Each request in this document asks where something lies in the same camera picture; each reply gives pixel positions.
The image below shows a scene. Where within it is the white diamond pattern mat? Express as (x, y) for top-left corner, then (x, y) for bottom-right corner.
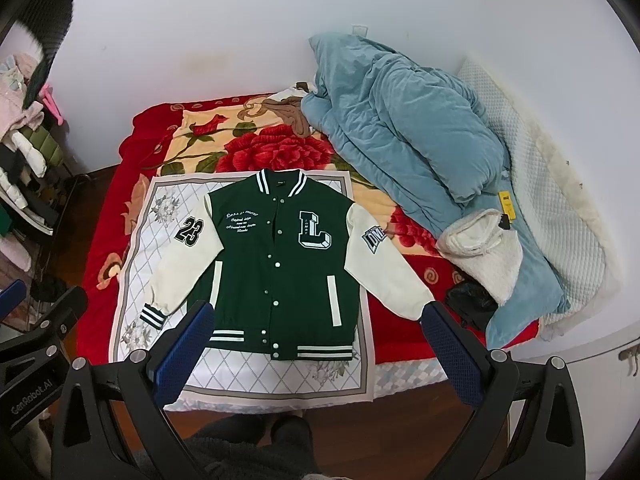
(107, 169), (378, 415)

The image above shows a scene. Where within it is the white textured mattress pad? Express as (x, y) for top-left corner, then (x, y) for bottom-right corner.
(458, 58), (623, 341)

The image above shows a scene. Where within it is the white fleece garment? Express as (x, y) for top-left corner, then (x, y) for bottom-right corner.
(436, 209), (523, 307)

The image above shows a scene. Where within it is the light blue quilt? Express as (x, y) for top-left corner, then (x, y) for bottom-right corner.
(302, 32), (568, 348)

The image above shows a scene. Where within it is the red floral blanket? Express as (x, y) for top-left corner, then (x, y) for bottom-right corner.
(75, 91), (542, 366)

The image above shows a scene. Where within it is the pile of folded clothes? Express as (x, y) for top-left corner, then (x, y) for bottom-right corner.
(0, 52), (66, 271)

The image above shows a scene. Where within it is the green white varsity jacket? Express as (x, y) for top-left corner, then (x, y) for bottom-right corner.
(140, 169), (434, 361)

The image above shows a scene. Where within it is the yellow tag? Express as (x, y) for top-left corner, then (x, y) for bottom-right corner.
(498, 191), (516, 221)

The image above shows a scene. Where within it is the black bag on bed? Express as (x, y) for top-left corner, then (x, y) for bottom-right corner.
(445, 281), (498, 332)

